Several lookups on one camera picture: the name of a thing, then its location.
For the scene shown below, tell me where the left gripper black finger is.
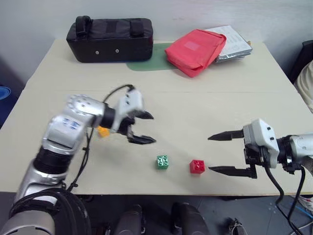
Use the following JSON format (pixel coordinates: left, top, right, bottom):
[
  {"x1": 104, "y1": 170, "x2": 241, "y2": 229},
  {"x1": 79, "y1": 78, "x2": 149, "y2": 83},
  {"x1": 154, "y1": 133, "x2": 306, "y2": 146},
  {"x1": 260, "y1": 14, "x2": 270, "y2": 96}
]
[
  {"x1": 135, "y1": 110, "x2": 155, "y2": 120},
  {"x1": 127, "y1": 133, "x2": 157, "y2": 145}
]

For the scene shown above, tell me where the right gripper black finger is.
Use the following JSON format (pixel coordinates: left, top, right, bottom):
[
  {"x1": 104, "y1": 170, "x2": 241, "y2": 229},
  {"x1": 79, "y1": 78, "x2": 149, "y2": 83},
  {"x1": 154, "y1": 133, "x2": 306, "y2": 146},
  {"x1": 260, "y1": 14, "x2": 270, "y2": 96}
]
[
  {"x1": 208, "y1": 164, "x2": 258, "y2": 180},
  {"x1": 207, "y1": 130, "x2": 245, "y2": 141}
]

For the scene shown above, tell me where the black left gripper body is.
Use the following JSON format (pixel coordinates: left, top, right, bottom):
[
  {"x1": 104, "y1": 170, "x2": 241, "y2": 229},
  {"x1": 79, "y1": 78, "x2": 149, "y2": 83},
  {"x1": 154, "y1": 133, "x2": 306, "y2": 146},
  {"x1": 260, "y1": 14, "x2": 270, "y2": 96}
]
[{"x1": 116, "y1": 110, "x2": 142, "y2": 143}]

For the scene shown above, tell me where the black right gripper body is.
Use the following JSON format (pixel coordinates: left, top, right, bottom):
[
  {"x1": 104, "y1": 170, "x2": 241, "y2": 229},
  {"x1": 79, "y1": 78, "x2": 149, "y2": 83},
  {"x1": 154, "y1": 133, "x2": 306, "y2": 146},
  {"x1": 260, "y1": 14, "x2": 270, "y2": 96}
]
[{"x1": 243, "y1": 125, "x2": 268, "y2": 169}]

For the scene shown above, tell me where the orange toy brick cube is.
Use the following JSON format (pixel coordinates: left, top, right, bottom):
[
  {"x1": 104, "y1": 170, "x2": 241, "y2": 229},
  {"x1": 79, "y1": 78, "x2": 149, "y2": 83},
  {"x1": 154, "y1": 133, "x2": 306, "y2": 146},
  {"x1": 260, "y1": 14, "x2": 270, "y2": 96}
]
[{"x1": 96, "y1": 125, "x2": 110, "y2": 139}]

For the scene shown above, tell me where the green toy brick cube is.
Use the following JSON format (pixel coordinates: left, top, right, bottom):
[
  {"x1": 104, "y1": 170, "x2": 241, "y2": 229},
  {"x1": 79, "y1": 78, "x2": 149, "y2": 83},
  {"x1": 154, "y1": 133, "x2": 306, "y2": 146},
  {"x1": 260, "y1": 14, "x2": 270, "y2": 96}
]
[{"x1": 156, "y1": 154, "x2": 170, "y2": 170}]

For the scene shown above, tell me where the red toy brick cube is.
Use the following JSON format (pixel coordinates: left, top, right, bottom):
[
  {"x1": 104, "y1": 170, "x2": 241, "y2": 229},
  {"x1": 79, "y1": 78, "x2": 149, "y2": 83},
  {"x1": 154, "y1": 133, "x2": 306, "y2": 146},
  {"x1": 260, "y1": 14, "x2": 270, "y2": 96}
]
[{"x1": 189, "y1": 159, "x2": 206, "y2": 175}]

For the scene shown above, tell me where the green mat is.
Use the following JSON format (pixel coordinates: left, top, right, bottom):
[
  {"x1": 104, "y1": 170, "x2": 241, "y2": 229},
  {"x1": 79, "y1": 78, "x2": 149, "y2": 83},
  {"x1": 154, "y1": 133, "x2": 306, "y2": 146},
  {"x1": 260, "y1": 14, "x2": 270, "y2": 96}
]
[{"x1": 125, "y1": 42, "x2": 180, "y2": 72}]

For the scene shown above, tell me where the dark rounded shape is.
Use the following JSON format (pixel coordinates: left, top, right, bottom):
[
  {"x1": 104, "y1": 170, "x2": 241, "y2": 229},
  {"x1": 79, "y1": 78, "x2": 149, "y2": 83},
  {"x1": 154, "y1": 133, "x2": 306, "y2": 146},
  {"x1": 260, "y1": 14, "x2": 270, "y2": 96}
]
[
  {"x1": 170, "y1": 201, "x2": 209, "y2": 235},
  {"x1": 113, "y1": 204, "x2": 144, "y2": 235}
]

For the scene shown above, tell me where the red fabric pouch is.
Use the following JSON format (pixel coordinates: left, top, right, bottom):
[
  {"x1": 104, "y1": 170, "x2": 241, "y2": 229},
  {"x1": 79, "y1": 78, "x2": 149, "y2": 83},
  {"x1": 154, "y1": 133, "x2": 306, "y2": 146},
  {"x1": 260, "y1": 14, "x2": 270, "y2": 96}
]
[{"x1": 164, "y1": 28, "x2": 227, "y2": 79}]

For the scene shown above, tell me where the black fabric carry bag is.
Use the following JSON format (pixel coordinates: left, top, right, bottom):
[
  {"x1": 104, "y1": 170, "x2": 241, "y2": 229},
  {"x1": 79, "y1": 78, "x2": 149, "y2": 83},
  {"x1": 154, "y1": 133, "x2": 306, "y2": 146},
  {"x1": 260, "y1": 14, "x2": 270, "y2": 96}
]
[{"x1": 66, "y1": 15, "x2": 155, "y2": 64}]

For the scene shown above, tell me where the beige cushion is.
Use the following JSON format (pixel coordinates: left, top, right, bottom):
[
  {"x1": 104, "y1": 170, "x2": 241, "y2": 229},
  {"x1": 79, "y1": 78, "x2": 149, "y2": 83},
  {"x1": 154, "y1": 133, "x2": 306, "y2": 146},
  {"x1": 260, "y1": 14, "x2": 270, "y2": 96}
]
[{"x1": 294, "y1": 60, "x2": 313, "y2": 112}]

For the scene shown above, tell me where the silver foil packet stack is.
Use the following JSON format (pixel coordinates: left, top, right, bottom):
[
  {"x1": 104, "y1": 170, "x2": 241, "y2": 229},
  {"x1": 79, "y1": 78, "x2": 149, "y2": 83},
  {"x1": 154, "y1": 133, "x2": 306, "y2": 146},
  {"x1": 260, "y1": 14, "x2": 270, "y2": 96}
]
[{"x1": 203, "y1": 24, "x2": 253, "y2": 65}]

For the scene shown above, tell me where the black chair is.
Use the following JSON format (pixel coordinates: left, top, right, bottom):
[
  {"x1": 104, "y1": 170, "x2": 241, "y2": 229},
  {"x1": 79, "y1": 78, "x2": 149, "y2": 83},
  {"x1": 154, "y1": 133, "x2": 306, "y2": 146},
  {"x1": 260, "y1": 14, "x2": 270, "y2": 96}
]
[{"x1": 288, "y1": 39, "x2": 313, "y2": 84}]

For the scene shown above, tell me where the blue round object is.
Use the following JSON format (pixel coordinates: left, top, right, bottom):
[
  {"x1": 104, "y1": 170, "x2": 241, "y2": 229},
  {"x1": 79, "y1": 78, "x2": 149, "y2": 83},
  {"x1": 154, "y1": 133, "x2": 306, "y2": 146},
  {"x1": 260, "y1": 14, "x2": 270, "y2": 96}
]
[{"x1": 0, "y1": 86, "x2": 12, "y2": 101}]

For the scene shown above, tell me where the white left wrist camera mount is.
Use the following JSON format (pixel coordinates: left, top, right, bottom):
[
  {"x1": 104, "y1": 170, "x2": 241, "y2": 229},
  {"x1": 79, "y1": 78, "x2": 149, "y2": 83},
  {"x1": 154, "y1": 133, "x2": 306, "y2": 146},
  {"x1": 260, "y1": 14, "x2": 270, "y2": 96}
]
[{"x1": 110, "y1": 87, "x2": 144, "y2": 134}]

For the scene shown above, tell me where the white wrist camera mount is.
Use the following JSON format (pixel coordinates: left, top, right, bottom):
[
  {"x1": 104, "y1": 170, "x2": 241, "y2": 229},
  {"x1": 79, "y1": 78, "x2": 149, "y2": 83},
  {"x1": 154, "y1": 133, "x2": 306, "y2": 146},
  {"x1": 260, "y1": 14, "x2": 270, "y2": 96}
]
[
  {"x1": 110, "y1": 87, "x2": 144, "y2": 134},
  {"x1": 243, "y1": 118, "x2": 281, "y2": 169}
]

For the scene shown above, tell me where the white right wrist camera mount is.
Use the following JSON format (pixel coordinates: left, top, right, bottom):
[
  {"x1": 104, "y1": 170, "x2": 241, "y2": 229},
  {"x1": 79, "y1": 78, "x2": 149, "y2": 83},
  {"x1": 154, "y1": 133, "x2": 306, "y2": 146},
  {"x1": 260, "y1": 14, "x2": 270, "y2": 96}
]
[{"x1": 243, "y1": 118, "x2": 281, "y2": 169}]

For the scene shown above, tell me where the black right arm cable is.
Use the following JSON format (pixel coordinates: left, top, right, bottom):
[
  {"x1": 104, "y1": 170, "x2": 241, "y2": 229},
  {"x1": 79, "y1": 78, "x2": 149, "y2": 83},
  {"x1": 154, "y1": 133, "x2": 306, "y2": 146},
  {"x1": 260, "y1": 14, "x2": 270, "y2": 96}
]
[{"x1": 264, "y1": 163, "x2": 308, "y2": 235}]

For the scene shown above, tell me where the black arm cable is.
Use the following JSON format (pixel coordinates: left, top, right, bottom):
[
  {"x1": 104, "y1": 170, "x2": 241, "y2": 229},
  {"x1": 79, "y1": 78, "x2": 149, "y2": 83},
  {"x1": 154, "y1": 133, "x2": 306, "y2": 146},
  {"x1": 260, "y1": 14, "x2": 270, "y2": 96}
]
[
  {"x1": 64, "y1": 84, "x2": 136, "y2": 194},
  {"x1": 264, "y1": 163, "x2": 308, "y2": 235}
]

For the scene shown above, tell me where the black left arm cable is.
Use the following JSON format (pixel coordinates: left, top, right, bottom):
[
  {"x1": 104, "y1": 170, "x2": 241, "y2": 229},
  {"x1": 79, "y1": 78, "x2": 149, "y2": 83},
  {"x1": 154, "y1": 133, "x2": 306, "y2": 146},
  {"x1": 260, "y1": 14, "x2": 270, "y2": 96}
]
[{"x1": 64, "y1": 84, "x2": 136, "y2": 194}]

